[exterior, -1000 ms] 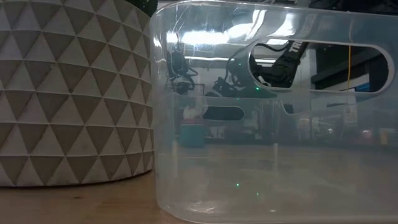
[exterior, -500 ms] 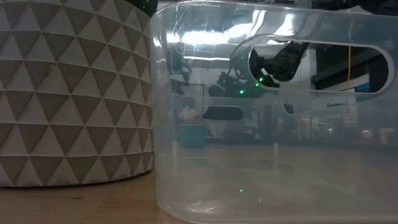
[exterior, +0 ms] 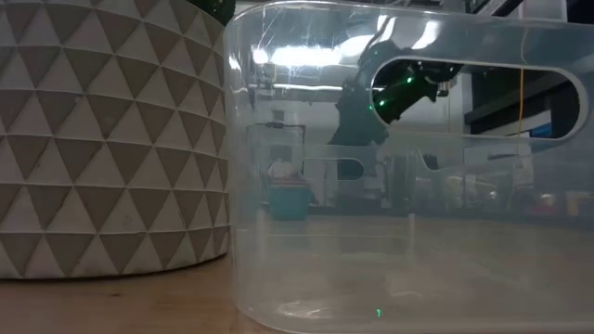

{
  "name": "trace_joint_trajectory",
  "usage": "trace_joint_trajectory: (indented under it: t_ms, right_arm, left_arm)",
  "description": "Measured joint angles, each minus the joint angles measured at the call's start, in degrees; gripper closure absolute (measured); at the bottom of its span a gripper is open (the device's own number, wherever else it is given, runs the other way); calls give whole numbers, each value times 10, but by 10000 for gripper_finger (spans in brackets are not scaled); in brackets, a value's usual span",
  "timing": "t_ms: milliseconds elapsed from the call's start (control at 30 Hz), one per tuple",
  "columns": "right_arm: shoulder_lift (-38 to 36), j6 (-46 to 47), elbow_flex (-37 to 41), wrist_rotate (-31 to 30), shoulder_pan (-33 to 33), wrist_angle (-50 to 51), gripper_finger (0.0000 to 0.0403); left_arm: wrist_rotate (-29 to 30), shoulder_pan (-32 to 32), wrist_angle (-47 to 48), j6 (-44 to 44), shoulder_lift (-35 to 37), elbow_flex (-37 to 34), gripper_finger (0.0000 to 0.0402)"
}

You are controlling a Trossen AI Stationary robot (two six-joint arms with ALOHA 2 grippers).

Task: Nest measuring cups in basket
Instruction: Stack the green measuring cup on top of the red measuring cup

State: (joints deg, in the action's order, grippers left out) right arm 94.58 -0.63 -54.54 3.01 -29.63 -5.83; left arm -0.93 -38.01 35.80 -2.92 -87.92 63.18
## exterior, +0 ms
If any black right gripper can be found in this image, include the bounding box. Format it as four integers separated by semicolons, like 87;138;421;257
329;99;390;146

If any clear plastic basket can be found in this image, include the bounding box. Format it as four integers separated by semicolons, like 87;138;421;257
224;0;594;334

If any silver horizontal bar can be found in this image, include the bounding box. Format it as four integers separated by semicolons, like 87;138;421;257
248;83;386;93

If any succulent in white patterned pot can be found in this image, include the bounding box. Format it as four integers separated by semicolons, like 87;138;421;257
0;0;242;280

